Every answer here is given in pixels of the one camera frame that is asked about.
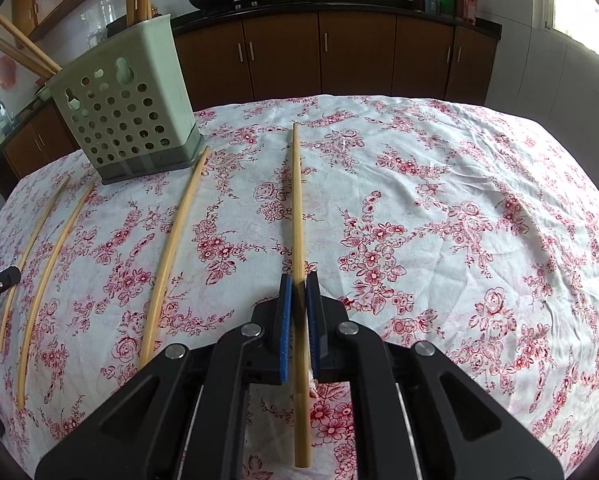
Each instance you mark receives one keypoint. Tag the green perforated chopstick holder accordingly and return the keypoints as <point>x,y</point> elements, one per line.
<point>129,125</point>

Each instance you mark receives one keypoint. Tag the floral tablecloth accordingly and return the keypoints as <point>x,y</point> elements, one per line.
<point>429,210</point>

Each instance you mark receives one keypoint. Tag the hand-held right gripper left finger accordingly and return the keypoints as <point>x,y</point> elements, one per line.
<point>285,320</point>

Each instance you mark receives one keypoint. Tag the red plastic bag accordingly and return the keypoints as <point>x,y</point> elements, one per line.
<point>4,72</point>

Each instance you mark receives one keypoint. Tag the brown lower kitchen cabinets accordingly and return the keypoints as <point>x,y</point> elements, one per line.
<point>359,55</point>

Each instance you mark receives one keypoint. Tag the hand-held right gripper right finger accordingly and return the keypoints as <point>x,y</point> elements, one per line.
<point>314,330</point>

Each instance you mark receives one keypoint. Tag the black kitchen countertop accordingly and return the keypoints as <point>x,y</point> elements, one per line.
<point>359,5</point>

